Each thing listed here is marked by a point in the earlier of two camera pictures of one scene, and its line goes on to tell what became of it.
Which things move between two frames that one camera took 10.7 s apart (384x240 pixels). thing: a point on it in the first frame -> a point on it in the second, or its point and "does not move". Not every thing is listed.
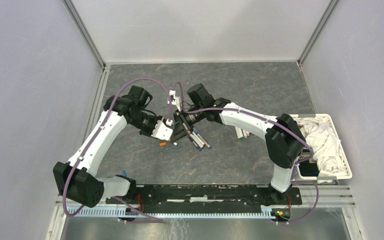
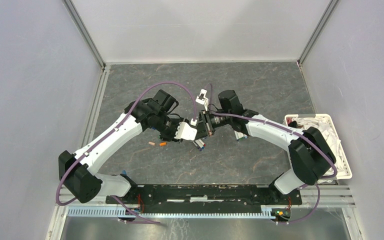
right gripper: [181, 128] -> [205, 129]
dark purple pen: [195, 143] does not move
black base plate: [209, 195] does not move
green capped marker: [239, 133] does not move
